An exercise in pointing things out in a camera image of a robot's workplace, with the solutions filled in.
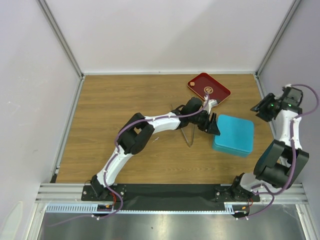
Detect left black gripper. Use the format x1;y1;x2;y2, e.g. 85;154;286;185
189;110;220;136

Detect blue box lid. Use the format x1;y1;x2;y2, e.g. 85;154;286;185
212;114;255;158

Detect metal tongs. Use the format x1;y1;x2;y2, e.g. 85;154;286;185
179;124;195;148

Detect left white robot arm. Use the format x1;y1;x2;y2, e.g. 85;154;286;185
90;95;221;200

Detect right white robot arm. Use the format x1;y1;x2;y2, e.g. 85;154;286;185
230;85;309;202

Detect red tray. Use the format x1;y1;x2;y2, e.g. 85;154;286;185
187;72;231;105

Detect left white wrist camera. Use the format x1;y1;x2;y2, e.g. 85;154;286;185
203;93;219;113

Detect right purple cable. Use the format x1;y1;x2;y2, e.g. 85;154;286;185
234;83;320;221

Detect slotted cable duct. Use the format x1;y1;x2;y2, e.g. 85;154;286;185
46;202;121;215

